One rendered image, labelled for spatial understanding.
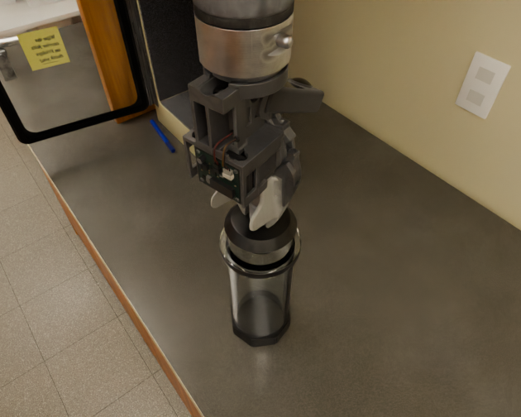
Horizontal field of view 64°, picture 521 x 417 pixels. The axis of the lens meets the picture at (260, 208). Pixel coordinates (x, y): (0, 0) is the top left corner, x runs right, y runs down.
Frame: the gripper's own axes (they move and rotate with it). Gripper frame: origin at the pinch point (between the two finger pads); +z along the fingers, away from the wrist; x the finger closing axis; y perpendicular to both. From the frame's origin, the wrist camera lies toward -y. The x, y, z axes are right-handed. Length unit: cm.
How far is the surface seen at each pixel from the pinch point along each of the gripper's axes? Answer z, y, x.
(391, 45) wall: 7, -61, -10
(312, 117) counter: 29, -55, -24
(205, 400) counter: 28.5, 15.4, 1.4
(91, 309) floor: 123, 1, -89
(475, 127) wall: 15, -55, 13
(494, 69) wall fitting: 2, -55, 12
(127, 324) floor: 123, -4, -71
